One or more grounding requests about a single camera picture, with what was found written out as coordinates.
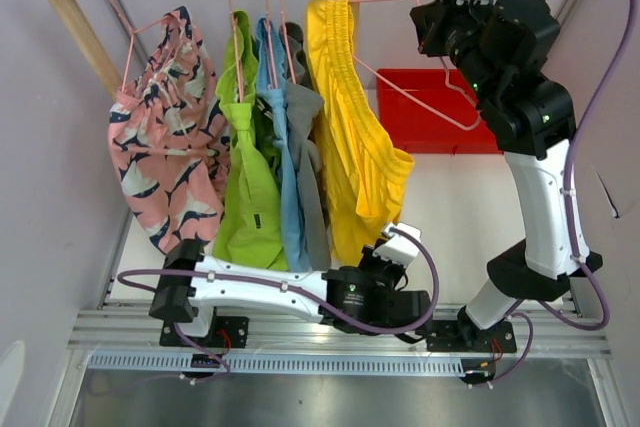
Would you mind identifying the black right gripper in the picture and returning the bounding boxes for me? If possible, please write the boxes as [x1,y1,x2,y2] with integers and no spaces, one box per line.
[416,0,504,103]

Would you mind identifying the pink wire hanger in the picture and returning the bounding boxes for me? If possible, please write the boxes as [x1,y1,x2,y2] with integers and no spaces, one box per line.
[348,0,484,132]

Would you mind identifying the yellow shorts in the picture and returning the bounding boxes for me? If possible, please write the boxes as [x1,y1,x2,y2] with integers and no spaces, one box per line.
[306,0,414,266]

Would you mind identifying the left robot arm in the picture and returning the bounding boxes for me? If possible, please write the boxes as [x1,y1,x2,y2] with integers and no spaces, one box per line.
[149,239,432,347]

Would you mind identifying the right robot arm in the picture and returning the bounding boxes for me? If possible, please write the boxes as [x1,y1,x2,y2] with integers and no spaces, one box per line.
[410,0,603,351]

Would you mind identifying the lime green shorts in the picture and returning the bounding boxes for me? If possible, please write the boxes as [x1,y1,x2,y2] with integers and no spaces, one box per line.
[213,10,288,272]

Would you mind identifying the grey shorts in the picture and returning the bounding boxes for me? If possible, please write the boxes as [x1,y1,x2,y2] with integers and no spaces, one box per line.
[285,22,331,271]

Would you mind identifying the light blue shorts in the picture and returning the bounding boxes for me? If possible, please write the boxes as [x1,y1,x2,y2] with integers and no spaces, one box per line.
[256,15,311,273]

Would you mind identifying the pink hanger of grey shorts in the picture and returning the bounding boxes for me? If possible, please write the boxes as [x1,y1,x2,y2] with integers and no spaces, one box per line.
[279,0,297,84]

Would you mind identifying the pink hanger of blue shorts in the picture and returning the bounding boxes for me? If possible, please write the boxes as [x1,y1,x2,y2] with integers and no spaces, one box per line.
[264,0,279,89]

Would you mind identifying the pink shark print shorts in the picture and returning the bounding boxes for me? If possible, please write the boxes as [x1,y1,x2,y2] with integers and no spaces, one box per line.
[107,6,230,253]

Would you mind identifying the pink hanger of green shorts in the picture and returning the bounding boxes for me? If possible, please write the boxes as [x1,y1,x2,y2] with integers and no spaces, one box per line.
[227,0,245,103]

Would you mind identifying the red plastic tray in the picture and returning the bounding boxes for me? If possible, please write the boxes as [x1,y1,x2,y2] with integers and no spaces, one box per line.
[377,68,500,155]

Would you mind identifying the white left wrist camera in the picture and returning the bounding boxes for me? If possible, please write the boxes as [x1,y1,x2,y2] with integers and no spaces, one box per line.
[374,222,421,266]

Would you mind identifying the aluminium mounting rail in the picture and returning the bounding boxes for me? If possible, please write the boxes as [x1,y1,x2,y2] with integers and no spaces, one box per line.
[68,304,612,359]

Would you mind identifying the slotted cable duct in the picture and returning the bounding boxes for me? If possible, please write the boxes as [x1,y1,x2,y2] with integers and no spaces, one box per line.
[87,350,465,378]

